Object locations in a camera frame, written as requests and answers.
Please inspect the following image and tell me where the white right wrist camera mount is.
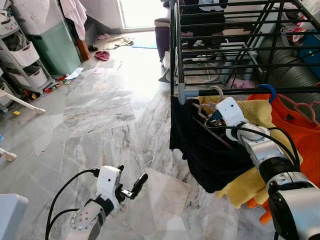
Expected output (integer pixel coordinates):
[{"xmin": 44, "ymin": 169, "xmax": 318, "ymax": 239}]
[{"xmin": 216, "ymin": 97, "xmax": 249, "ymax": 128}]

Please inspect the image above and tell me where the pink plastic hanger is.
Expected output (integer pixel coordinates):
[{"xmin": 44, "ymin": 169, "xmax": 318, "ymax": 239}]
[
  {"xmin": 277, "ymin": 93, "xmax": 320, "ymax": 126},
  {"xmin": 197, "ymin": 85, "xmax": 226, "ymax": 121}
]

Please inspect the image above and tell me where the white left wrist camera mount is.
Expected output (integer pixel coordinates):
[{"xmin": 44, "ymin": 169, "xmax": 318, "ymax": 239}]
[{"xmin": 96, "ymin": 165, "xmax": 122, "ymax": 210}]

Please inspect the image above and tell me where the blue plastic hanger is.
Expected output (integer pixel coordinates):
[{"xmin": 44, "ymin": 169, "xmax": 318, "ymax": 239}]
[{"xmin": 257, "ymin": 83, "xmax": 278, "ymax": 104}]

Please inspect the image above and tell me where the black metal drying rack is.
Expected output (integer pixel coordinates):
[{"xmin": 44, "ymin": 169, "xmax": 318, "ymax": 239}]
[{"xmin": 170, "ymin": 0, "xmax": 320, "ymax": 106}]

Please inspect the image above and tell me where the purple stool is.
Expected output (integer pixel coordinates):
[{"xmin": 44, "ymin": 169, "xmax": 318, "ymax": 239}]
[{"xmin": 155, "ymin": 17, "xmax": 172, "ymax": 61}]

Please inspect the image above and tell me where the white high chair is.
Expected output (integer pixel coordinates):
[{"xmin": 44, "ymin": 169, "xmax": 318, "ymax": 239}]
[{"xmin": 0, "ymin": 90, "xmax": 47, "ymax": 115}]

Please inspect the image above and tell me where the red cloth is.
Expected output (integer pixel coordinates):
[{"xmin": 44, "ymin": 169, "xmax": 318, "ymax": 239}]
[{"xmin": 95, "ymin": 50, "xmax": 111, "ymax": 62}]

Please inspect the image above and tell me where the white storage drawer shelf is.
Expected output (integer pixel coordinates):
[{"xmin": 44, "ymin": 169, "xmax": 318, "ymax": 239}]
[{"xmin": 0, "ymin": 10, "xmax": 57, "ymax": 93}]

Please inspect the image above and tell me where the green laundry bin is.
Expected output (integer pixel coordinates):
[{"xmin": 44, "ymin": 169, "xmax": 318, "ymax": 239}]
[{"xmin": 26, "ymin": 20, "xmax": 82, "ymax": 76}]

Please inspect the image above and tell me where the white cushion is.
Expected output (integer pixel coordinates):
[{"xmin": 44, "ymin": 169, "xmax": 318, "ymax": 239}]
[{"xmin": 300, "ymin": 0, "xmax": 320, "ymax": 21}]

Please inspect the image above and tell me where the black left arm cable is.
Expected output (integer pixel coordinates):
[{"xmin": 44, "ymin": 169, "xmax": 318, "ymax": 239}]
[{"xmin": 45, "ymin": 169, "xmax": 101, "ymax": 240}]

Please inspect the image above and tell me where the orange t-shirt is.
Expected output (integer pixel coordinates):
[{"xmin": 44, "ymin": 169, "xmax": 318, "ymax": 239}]
[{"xmin": 246, "ymin": 93, "xmax": 320, "ymax": 224}]

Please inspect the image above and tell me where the dark green sofa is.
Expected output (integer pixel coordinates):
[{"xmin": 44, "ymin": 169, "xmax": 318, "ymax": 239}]
[{"xmin": 260, "ymin": 35, "xmax": 320, "ymax": 93}]

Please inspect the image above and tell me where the beige door mat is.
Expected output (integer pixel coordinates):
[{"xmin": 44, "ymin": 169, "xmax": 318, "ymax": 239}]
[{"xmin": 102, "ymin": 35, "xmax": 135, "ymax": 50}]

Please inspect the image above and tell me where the pink hanging cloth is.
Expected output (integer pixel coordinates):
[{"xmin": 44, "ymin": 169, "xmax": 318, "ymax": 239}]
[{"xmin": 59, "ymin": 0, "xmax": 88, "ymax": 41}]

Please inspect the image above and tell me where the white paper sheet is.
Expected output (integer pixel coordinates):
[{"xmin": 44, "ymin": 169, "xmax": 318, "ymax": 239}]
[{"xmin": 65, "ymin": 67, "xmax": 85, "ymax": 81}]

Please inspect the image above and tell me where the white fabric bag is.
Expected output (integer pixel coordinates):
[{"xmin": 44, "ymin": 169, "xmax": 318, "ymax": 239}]
[{"xmin": 10, "ymin": 0, "xmax": 66, "ymax": 36}]

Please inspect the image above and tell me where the navy garment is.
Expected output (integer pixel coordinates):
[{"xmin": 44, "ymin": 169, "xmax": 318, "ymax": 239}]
[{"xmin": 169, "ymin": 95, "xmax": 256, "ymax": 194}]

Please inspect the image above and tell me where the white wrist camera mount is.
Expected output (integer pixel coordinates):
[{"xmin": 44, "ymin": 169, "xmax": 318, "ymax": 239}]
[
  {"xmin": 216, "ymin": 97, "xmax": 249, "ymax": 128},
  {"xmin": 96, "ymin": 165, "xmax": 122, "ymax": 210}
]

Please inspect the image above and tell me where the blue bag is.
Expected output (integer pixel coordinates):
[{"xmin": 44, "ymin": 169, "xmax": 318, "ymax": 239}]
[{"xmin": 299, "ymin": 32, "xmax": 320, "ymax": 76}]

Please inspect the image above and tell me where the yellow shirt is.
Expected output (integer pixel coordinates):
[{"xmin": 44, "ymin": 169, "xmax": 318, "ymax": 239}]
[{"xmin": 198, "ymin": 96, "xmax": 296, "ymax": 208}]

